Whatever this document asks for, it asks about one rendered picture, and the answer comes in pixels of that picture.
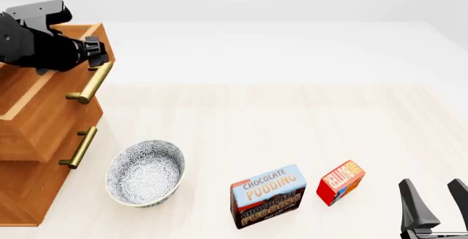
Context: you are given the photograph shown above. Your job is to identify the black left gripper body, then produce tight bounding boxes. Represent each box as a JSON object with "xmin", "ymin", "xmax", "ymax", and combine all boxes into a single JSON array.
[{"xmin": 83, "ymin": 36, "xmax": 107, "ymax": 59}]

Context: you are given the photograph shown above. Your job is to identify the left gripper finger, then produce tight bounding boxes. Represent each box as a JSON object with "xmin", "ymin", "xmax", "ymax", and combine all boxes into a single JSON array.
[{"xmin": 88, "ymin": 53, "xmax": 111, "ymax": 69}]

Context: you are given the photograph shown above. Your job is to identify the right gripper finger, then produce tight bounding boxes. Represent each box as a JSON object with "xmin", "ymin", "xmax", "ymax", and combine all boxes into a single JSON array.
[
  {"xmin": 447, "ymin": 178, "xmax": 468, "ymax": 235},
  {"xmin": 398, "ymin": 178, "xmax": 442, "ymax": 234}
]

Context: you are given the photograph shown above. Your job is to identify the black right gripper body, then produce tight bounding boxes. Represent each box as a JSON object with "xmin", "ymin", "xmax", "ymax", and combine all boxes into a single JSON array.
[{"xmin": 399, "ymin": 226, "xmax": 468, "ymax": 239}]

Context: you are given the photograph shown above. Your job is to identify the wooden drawer with pale rim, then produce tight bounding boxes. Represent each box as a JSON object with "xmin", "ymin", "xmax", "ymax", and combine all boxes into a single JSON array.
[{"xmin": 0, "ymin": 22, "xmax": 116, "ymax": 122}]

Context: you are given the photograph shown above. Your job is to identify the red orange butter box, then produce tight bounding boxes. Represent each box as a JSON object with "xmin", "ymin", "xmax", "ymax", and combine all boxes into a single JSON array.
[{"xmin": 315, "ymin": 159, "xmax": 367, "ymax": 208}]

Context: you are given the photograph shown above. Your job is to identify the wooden drawer front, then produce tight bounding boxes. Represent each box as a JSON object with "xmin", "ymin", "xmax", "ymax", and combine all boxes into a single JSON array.
[{"xmin": 0, "ymin": 96, "xmax": 105, "ymax": 164}]

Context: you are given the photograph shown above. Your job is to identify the wooden cabinet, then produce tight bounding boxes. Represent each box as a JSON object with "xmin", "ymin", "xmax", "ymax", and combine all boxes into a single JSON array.
[{"xmin": 0, "ymin": 22, "xmax": 116, "ymax": 227}]

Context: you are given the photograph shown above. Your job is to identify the blue white patterned bowl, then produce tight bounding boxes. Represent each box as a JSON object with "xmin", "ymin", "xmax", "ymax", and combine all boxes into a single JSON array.
[{"xmin": 105, "ymin": 139, "xmax": 186, "ymax": 209}]

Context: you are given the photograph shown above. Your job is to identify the chocolate pudding box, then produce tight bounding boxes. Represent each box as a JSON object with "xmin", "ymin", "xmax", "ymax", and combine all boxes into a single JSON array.
[{"xmin": 230, "ymin": 164, "xmax": 308, "ymax": 230}]

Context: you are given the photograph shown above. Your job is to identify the long brass drawer handle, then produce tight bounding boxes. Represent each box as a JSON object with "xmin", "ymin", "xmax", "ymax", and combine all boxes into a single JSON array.
[{"xmin": 65, "ymin": 61, "xmax": 114, "ymax": 105}]

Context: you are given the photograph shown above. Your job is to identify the short brass drawer handle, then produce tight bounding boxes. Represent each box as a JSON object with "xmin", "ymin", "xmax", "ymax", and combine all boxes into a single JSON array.
[{"xmin": 58, "ymin": 125, "xmax": 99, "ymax": 170}]

